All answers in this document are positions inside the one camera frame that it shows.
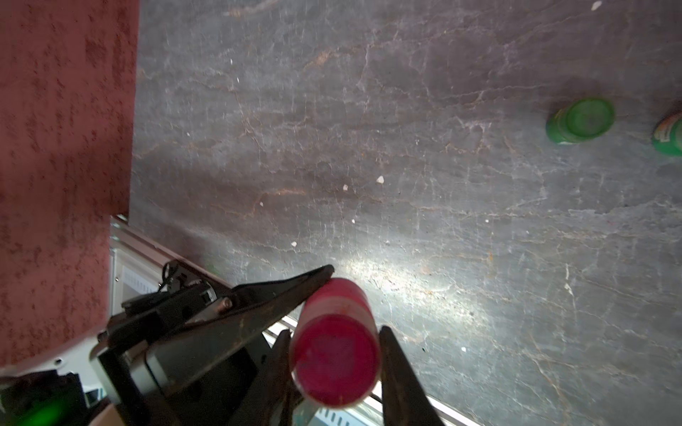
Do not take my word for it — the pink paint jar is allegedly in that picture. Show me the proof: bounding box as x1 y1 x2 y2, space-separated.
289 278 381 408

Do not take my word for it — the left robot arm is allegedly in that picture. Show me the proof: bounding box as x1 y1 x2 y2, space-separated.
1 260 334 425

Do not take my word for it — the green paint jar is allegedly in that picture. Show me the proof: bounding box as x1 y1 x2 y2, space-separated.
545 98 616 144
652 112 682 156

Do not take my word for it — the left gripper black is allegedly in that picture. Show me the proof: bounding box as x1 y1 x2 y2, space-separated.
91 264 335 425

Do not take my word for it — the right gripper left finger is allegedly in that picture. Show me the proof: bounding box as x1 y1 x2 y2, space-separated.
228 329 294 425

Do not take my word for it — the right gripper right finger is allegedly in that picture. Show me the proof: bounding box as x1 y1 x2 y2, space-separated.
379 326 444 426

